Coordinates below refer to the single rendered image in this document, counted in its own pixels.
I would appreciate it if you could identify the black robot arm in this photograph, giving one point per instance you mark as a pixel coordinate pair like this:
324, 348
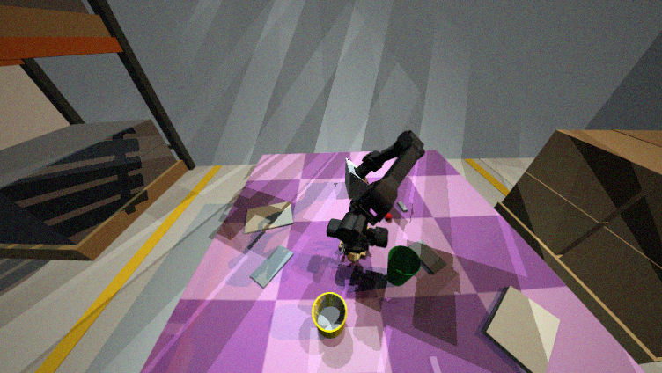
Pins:
380, 195

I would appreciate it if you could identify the green cup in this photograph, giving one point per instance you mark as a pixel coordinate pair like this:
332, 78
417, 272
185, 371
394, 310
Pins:
402, 264

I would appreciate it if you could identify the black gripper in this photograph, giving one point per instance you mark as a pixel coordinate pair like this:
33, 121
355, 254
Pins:
378, 236

